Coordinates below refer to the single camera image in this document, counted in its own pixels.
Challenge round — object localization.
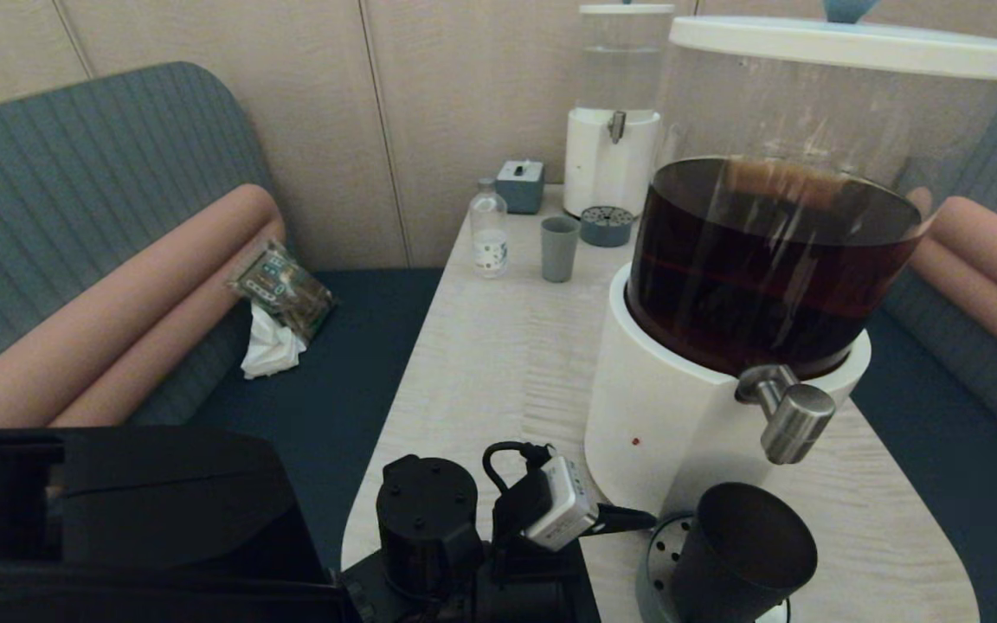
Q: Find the large tea dispenser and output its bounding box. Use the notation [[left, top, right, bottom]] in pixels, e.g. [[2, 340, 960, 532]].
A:
[[584, 42, 997, 530]]

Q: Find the small water dispenser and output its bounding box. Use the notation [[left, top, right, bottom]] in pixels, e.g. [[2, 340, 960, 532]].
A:
[[563, 14, 672, 220]]

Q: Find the green snack packet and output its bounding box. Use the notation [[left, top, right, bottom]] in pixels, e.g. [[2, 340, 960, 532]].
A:
[[228, 240, 337, 343]]

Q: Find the blue-grey upholstered sofa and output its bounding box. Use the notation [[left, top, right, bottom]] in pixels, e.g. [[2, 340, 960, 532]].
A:
[[849, 74, 997, 623], [0, 62, 446, 623]]

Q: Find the large round perforated drip tray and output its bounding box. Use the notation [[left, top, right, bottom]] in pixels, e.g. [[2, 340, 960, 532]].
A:
[[636, 511, 791, 623]]

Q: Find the small white dispenser lid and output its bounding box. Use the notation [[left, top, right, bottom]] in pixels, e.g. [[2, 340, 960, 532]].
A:
[[578, 0, 675, 17]]

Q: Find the blue-grey tissue box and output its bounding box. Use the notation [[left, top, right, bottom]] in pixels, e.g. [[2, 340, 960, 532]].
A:
[[496, 160, 546, 215]]

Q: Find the black left camera cable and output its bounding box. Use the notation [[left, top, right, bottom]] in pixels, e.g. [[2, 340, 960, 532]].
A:
[[483, 441, 556, 496]]

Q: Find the clear plastic bottle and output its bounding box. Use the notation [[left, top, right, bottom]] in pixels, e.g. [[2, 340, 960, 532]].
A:
[[470, 178, 510, 279]]

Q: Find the large metal dispenser tap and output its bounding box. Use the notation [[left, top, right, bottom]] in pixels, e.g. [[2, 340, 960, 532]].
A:
[[736, 364, 837, 466]]

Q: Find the grey cup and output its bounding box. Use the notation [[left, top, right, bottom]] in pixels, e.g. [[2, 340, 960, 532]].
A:
[[540, 216, 581, 284]]

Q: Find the white crumpled tissue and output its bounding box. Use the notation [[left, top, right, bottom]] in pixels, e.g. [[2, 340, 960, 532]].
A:
[[241, 302, 309, 381]]

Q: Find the black cup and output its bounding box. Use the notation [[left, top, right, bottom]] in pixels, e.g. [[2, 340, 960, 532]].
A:
[[670, 483, 818, 623]]

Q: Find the small round drip tray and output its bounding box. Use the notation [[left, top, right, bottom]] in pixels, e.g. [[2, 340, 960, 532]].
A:
[[580, 206, 635, 249]]

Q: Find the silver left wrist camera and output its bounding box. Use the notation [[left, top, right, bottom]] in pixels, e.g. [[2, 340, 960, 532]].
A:
[[523, 454, 601, 552]]

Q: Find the large white lid blue knob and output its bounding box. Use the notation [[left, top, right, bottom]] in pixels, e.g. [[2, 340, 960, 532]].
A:
[[668, 0, 997, 82]]

